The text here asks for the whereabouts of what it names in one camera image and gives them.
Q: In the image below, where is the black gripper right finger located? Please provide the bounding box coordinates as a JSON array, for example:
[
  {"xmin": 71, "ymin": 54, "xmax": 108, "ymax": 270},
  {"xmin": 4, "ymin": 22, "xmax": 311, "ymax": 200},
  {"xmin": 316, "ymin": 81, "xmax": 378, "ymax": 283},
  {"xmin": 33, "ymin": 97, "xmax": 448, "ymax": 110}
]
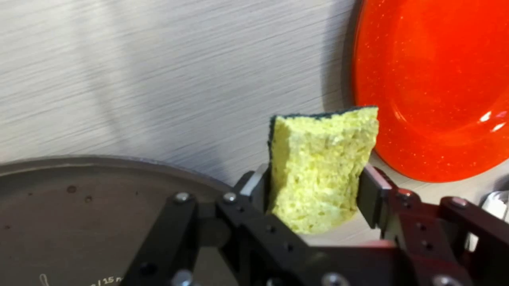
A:
[{"xmin": 354, "ymin": 164, "xmax": 467, "ymax": 272}]

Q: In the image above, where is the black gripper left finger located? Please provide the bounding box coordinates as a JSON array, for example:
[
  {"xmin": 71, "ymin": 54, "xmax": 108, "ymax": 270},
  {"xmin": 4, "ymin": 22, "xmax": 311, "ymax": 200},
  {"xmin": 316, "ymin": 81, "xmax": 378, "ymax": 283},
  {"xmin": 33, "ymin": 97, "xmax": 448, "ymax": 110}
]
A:
[{"xmin": 230, "ymin": 162, "xmax": 273, "ymax": 214}]

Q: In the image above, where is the yellow green sponge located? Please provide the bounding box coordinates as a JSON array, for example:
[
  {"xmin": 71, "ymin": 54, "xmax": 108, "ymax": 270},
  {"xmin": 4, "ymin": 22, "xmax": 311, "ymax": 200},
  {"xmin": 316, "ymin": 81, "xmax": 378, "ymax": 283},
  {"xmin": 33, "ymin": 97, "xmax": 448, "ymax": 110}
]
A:
[{"xmin": 267, "ymin": 105, "xmax": 380, "ymax": 237}]

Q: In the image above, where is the black frying pan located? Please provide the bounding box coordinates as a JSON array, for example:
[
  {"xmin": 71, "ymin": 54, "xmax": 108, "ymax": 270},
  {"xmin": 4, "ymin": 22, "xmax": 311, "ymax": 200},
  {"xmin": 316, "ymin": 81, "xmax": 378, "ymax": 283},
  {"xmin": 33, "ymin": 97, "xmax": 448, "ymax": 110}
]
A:
[{"xmin": 0, "ymin": 154, "xmax": 240, "ymax": 286}]

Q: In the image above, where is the large red plate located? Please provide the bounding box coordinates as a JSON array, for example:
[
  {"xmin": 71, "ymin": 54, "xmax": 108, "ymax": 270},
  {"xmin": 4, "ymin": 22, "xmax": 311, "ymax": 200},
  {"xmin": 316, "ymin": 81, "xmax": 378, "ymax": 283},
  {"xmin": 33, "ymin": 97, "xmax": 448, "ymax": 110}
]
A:
[{"xmin": 350, "ymin": 0, "xmax": 509, "ymax": 184}]

